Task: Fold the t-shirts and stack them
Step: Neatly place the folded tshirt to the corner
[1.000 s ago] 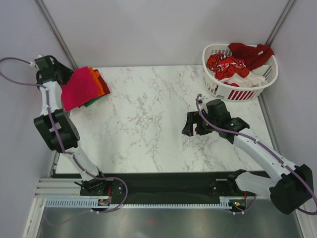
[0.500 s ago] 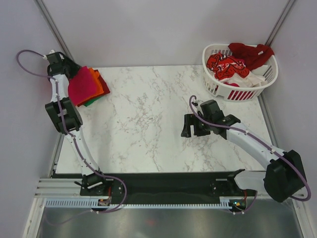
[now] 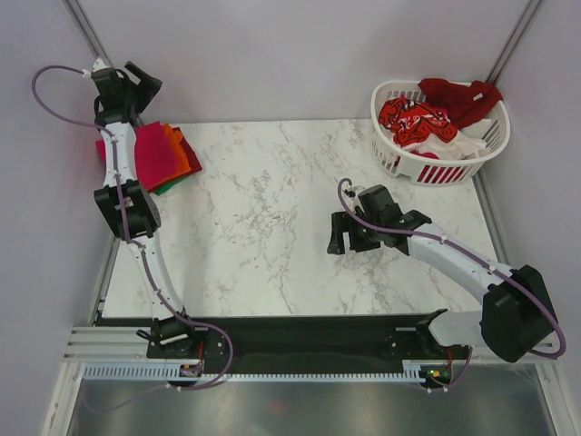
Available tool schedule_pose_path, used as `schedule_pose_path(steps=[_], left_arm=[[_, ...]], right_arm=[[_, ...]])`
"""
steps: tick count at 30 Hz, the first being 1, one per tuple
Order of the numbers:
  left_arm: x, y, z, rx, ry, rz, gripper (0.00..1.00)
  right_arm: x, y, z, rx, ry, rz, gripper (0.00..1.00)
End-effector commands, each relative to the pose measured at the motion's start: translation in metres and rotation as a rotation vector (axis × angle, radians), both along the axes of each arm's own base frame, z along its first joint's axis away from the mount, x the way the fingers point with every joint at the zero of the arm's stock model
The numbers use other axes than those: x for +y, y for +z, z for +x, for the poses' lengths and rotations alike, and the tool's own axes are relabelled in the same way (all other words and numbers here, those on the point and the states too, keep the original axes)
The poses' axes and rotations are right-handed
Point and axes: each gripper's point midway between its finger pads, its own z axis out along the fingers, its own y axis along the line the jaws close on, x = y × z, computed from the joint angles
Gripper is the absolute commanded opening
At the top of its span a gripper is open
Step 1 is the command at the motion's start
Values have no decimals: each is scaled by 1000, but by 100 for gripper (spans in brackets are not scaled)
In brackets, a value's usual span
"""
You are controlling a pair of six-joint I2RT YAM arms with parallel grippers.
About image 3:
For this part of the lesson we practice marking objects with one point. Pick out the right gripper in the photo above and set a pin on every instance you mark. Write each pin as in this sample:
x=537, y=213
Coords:
x=342, y=222

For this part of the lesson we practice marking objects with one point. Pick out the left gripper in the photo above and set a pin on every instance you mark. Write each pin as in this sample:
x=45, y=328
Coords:
x=147, y=89

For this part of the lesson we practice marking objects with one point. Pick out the pink t-shirt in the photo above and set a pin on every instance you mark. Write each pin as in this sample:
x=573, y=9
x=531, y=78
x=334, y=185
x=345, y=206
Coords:
x=140, y=154

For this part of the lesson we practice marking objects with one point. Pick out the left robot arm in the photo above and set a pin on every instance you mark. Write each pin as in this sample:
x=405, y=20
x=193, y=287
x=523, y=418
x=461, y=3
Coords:
x=129, y=210

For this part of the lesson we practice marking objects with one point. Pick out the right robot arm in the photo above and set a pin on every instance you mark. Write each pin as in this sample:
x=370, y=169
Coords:
x=516, y=317

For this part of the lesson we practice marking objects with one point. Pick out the folded orange t-shirt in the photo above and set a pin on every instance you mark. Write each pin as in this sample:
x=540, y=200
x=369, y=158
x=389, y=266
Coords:
x=175, y=137

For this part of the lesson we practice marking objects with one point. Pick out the folded dark red t-shirt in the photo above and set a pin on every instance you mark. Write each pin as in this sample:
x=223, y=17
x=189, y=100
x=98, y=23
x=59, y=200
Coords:
x=192, y=159

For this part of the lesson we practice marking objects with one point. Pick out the white laundry basket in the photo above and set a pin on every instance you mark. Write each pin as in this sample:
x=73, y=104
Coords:
x=494, y=129

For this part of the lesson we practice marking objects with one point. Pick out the folded green t-shirt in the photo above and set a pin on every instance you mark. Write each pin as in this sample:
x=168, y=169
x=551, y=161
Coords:
x=169, y=185

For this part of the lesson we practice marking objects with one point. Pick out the red patterned white t-shirt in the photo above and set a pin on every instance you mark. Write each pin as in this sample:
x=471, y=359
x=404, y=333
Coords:
x=421, y=129

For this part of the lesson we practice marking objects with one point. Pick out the dark red t-shirt in basket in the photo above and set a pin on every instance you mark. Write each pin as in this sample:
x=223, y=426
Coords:
x=464, y=104

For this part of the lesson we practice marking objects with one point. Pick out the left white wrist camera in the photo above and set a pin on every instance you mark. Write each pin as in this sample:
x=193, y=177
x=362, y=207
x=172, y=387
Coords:
x=99, y=64

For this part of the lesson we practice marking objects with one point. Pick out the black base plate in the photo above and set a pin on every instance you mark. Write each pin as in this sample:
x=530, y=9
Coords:
x=418, y=321

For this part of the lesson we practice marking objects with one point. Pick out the white slotted cable duct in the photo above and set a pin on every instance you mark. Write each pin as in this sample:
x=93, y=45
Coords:
x=175, y=372

